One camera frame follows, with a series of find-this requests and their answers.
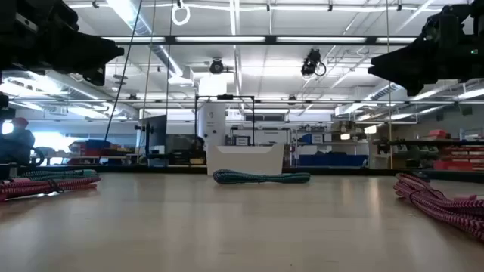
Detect white column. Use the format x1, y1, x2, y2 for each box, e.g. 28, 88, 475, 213
197, 102, 228, 150

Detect red storage boxes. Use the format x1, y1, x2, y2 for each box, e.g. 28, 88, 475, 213
433, 145, 484, 172

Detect overhead light bar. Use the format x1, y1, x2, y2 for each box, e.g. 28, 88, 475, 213
100, 35, 419, 46

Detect dark monitor on stand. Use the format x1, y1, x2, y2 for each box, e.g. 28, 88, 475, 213
138, 114, 168, 156

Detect white cable loop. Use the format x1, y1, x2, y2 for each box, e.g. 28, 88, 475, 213
171, 0, 191, 26

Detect black aluminium table frame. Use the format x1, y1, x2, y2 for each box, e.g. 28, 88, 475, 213
0, 164, 484, 182

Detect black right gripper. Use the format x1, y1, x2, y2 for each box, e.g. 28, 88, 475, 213
368, 3, 472, 97

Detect white plastic bin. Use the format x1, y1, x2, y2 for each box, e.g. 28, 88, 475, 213
206, 143, 286, 177

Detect round black ceiling camera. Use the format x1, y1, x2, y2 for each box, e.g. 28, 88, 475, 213
209, 58, 225, 75

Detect red and blue storage bins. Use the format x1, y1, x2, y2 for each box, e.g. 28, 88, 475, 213
67, 138, 133, 159

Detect thin vertical pole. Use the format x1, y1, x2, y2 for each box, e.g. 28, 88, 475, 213
384, 0, 394, 171

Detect person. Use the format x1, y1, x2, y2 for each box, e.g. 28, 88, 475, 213
0, 116, 37, 167

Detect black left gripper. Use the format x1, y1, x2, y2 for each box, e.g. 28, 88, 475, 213
0, 0, 125, 86

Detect hanging black cable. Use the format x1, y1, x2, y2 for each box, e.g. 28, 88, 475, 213
98, 0, 144, 164

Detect black hanging camera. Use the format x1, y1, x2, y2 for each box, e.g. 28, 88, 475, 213
300, 48, 327, 78

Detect black metal station frame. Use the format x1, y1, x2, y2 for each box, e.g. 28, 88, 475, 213
194, 94, 256, 152

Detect dark red braided USB-C cable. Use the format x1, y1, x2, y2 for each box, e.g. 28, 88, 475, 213
0, 175, 102, 203

